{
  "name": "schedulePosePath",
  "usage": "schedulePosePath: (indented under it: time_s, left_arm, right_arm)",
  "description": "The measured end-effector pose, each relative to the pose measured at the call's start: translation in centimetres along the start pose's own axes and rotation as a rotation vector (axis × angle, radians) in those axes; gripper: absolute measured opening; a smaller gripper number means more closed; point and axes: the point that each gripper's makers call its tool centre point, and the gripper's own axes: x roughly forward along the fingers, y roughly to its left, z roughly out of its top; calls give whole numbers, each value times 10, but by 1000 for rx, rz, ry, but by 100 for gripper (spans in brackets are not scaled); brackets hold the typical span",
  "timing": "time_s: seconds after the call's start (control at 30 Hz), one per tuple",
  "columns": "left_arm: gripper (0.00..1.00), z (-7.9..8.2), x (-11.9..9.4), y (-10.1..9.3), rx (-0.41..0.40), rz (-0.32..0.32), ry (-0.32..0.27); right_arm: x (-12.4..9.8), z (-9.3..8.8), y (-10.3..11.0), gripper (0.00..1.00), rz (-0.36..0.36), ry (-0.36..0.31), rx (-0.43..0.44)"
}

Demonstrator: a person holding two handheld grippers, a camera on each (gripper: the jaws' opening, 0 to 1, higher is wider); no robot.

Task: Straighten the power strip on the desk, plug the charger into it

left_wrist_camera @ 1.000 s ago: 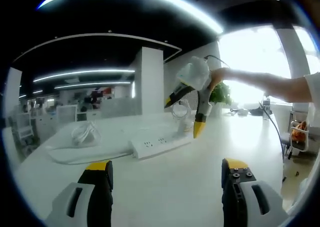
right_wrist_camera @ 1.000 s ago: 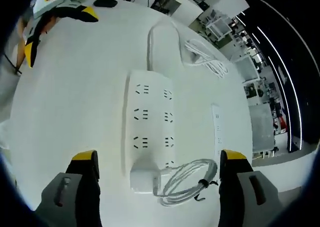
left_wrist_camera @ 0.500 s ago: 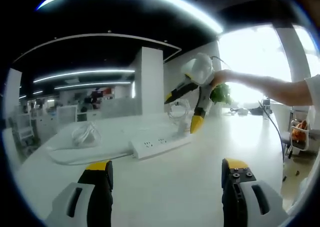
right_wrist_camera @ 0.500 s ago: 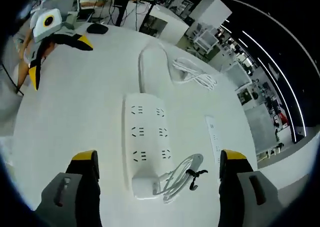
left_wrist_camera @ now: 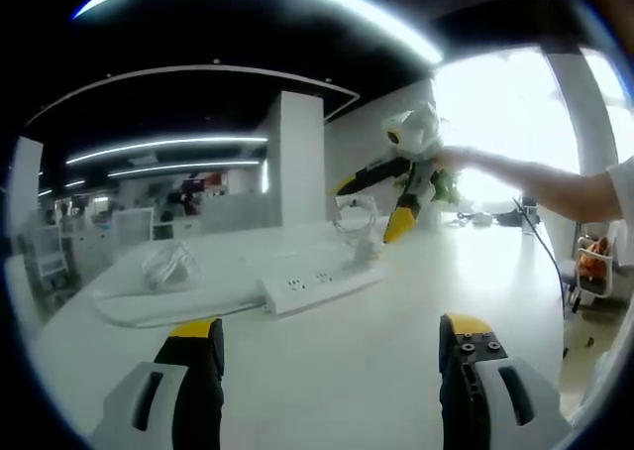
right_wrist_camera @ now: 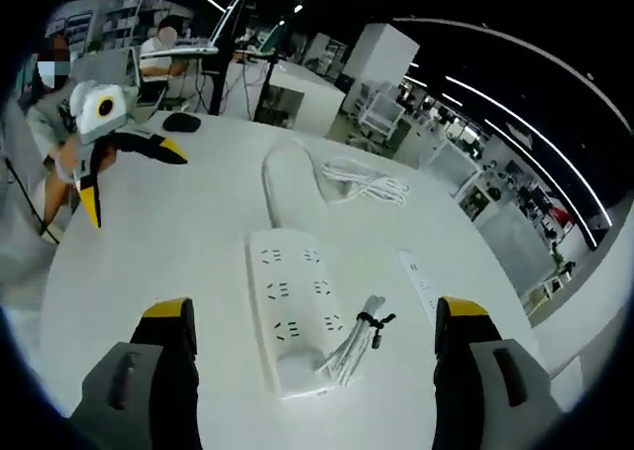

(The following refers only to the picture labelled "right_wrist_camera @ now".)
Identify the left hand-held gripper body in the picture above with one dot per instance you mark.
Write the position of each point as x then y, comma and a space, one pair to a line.
101, 110

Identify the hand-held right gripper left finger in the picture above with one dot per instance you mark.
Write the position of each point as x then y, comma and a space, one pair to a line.
143, 400

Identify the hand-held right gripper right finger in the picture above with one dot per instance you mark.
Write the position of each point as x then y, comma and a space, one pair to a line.
490, 400

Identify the white charger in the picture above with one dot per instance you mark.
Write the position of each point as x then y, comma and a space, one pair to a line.
304, 368

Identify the white power strip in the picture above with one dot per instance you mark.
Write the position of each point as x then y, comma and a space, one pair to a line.
289, 296

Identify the white desk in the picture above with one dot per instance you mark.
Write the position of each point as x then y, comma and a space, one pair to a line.
173, 252

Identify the white built-in socket strip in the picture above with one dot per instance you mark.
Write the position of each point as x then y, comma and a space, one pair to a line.
421, 284

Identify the person's left hand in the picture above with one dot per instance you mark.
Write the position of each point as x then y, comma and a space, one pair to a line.
68, 152

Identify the white wristband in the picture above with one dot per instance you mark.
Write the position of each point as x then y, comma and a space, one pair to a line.
64, 171

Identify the black computer mouse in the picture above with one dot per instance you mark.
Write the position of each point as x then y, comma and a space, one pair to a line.
181, 122

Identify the person's torso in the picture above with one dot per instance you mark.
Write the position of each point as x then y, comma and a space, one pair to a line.
44, 103

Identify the white shelf unit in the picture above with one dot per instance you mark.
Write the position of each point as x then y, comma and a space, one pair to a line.
121, 19

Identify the laptop on raised stand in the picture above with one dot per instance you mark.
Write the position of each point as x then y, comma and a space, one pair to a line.
218, 29

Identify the white low cabinet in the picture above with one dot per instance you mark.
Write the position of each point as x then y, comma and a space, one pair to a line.
304, 98

